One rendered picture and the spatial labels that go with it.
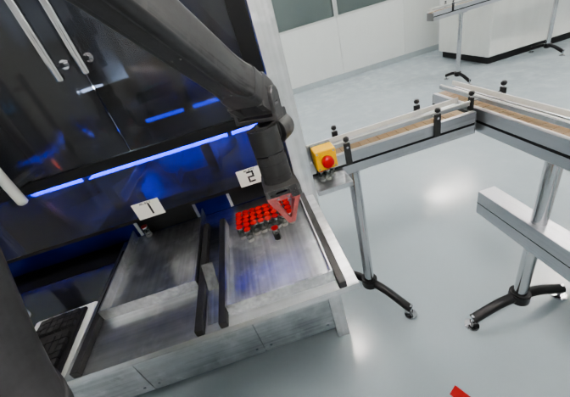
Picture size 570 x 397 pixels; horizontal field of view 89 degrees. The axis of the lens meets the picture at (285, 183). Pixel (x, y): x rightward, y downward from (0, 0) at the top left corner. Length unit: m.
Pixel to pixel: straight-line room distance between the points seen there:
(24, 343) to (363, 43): 5.91
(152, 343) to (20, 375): 0.60
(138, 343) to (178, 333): 0.10
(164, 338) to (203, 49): 0.64
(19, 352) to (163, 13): 0.28
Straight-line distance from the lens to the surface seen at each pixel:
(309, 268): 0.77
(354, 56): 5.94
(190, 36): 0.37
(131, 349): 0.85
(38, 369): 0.24
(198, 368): 1.67
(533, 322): 1.82
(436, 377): 1.60
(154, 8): 0.34
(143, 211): 1.03
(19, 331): 0.23
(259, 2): 0.84
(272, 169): 0.53
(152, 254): 1.07
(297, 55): 5.60
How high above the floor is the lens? 1.45
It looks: 31 degrees down
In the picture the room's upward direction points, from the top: 17 degrees counter-clockwise
